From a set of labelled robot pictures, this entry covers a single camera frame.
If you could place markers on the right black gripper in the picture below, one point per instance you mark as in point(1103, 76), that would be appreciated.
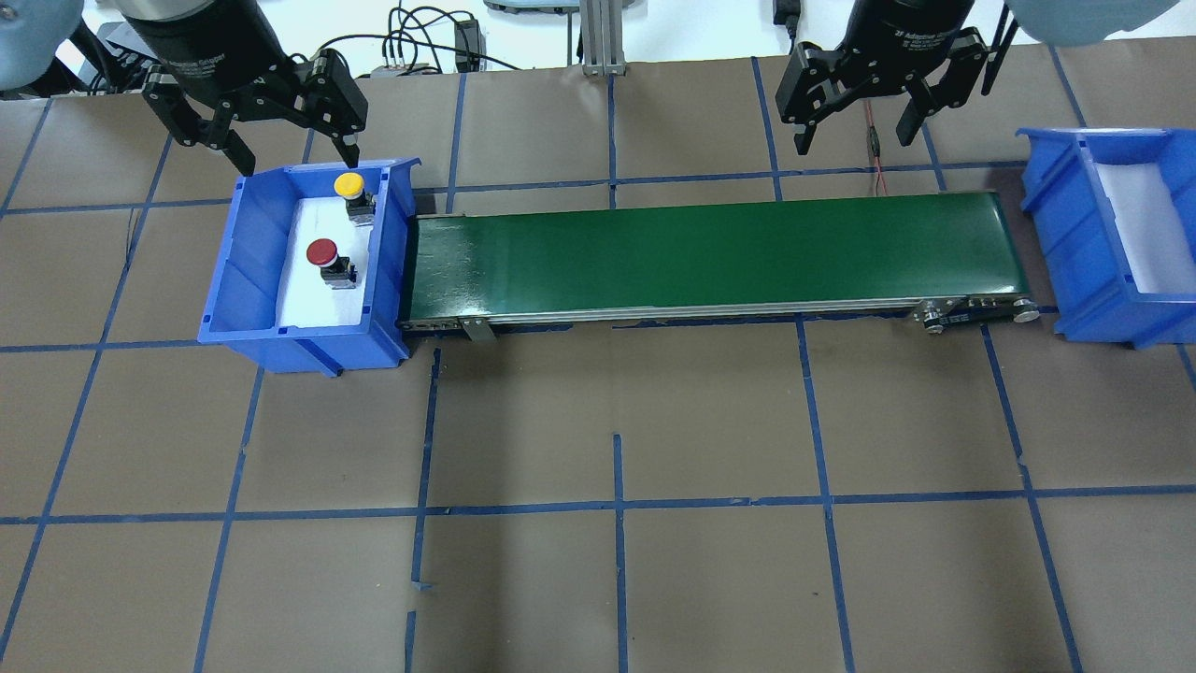
point(904, 28)

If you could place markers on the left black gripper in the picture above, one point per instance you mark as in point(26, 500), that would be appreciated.
point(201, 42)

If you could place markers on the yellow push button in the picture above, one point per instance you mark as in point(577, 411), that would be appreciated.
point(360, 204)

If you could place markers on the red push button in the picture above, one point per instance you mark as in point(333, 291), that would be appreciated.
point(337, 271)

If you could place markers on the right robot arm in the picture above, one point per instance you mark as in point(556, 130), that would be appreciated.
point(1057, 23)

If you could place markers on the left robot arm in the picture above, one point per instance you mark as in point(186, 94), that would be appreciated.
point(33, 30)

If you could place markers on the left blue plastic bin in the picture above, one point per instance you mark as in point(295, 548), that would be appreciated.
point(239, 312)

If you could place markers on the blue plastic bin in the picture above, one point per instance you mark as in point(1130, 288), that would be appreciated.
point(1091, 279)
point(239, 312)

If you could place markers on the green conveyor belt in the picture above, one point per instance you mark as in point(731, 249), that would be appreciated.
point(942, 259)

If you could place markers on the white foam pad left bin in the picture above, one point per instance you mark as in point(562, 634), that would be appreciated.
point(303, 299)

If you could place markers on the white foam pad bin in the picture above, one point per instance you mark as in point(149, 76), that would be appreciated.
point(303, 299)
point(1150, 228)

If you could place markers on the black power adapter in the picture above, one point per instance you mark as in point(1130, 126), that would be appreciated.
point(468, 46)

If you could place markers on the right blue plastic bin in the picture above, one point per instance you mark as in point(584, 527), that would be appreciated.
point(1091, 279)

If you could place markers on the white foam pad right bin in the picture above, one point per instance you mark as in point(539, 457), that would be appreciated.
point(1150, 228)

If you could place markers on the aluminium frame post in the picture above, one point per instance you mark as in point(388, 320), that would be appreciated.
point(602, 38)

